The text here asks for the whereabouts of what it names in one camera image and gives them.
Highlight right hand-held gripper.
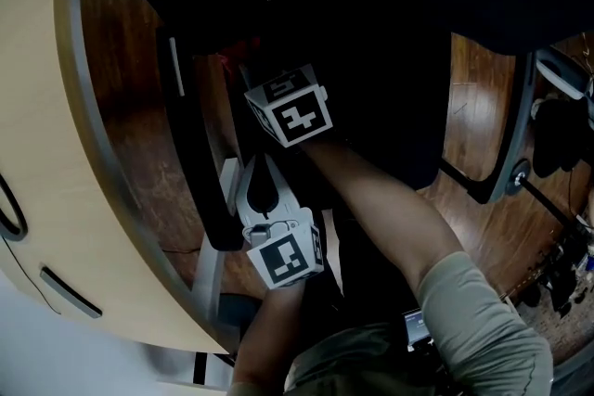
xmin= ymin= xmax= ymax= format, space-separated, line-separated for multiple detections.
xmin=237 ymin=61 xmax=335 ymax=149

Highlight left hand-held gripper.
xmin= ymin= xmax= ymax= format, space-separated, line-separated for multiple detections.
xmin=234 ymin=151 xmax=326 ymax=292

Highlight black office chair seat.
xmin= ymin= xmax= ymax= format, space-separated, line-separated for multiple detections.
xmin=222 ymin=27 xmax=447 ymax=194

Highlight person's right forearm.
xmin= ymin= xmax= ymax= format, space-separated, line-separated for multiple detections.
xmin=296 ymin=137 xmax=466 ymax=299

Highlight person's left forearm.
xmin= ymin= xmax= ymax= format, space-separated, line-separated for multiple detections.
xmin=233 ymin=280 xmax=308 ymax=386

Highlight white desk leg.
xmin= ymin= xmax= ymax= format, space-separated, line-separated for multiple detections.
xmin=192 ymin=156 xmax=245 ymax=333

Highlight black mesh office chair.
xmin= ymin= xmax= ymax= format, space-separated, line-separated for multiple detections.
xmin=76 ymin=0 xmax=594 ymax=254

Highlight person's black trousers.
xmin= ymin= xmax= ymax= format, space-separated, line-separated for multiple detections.
xmin=303 ymin=206 xmax=421 ymax=330

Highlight small waist-worn device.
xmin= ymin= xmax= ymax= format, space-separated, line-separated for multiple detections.
xmin=400 ymin=308 xmax=436 ymax=353

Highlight person's olive t-shirt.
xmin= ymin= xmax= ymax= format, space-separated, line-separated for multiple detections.
xmin=226 ymin=249 xmax=557 ymax=396

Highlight black pole stand round base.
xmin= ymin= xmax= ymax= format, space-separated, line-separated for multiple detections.
xmin=504 ymin=159 xmax=594 ymax=237

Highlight black lamp cable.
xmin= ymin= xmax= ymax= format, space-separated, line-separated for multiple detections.
xmin=0 ymin=236 xmax=62 ymax=316

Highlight white frame equipment cart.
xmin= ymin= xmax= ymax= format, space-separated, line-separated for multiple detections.
xmin=510 ymin=212 xmax=594 ymax=324

